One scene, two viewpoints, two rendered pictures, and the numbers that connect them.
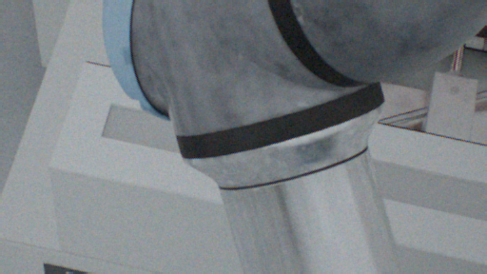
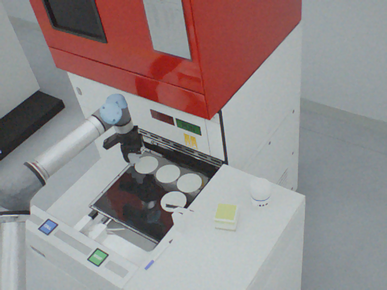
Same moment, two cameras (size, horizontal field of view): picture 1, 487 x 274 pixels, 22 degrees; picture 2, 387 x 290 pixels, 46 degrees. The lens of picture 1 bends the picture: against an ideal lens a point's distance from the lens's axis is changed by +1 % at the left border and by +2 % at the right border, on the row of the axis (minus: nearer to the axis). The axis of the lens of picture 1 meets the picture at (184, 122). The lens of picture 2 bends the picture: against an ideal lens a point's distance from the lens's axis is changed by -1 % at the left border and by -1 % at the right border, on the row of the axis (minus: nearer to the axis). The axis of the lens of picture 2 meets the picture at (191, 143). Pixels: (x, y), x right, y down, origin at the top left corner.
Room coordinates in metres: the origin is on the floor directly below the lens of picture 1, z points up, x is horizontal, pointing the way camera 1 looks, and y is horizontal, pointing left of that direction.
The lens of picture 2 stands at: (-0.18, -1.12, 2.28)
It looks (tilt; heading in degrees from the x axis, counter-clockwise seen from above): 43 degrees down; 31
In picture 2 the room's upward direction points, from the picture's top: 11 degrees counter-clockwise
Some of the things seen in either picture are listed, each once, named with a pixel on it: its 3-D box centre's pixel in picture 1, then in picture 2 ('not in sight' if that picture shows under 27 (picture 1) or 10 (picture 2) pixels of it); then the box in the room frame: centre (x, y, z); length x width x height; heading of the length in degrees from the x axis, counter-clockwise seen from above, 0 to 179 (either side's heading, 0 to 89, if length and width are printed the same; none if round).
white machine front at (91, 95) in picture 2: not in sight; (143, 121); (1.03, -0.17, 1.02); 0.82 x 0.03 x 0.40; 79
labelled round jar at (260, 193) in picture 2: not in sight; (260, 193); (0.80, -0.76, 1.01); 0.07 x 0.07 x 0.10
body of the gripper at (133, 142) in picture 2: not in sight; (129, 139); (0.89, -0.19, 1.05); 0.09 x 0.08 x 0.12; 108
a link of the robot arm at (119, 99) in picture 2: not in sight; (117, 109); (0.88, -0.18, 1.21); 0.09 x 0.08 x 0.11; 161
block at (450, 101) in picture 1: (446, 126); (97, 233); (0.53, -0.21, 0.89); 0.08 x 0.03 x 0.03; 169
